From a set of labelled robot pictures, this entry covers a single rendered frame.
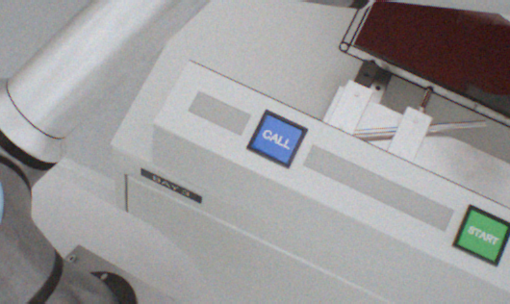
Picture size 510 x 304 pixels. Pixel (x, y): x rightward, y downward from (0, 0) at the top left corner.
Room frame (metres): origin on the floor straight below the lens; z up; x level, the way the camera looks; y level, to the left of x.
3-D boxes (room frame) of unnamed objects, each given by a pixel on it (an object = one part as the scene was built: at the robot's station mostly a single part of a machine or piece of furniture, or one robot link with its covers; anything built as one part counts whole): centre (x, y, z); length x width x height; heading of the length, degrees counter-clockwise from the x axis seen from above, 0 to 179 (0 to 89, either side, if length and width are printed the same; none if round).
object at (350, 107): (0.60, -0.16, 0.89); 0.08 x 0.03 x 0.03; 162
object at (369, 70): (0.66, -0.18, 0.90); 0.04 x 0.02 x 0.03; 162
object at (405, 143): (0.58, -0.24, 0.89); 0.08 x 0.03 x 0.03; 162
